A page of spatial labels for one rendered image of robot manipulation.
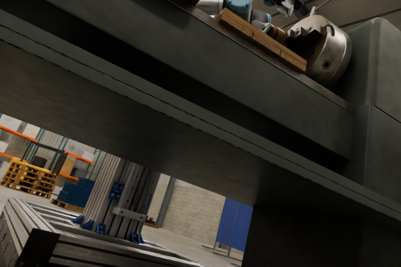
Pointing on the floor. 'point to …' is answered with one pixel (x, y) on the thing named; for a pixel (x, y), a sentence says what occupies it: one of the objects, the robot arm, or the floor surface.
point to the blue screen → (233, 227)
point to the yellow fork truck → (39, 162)
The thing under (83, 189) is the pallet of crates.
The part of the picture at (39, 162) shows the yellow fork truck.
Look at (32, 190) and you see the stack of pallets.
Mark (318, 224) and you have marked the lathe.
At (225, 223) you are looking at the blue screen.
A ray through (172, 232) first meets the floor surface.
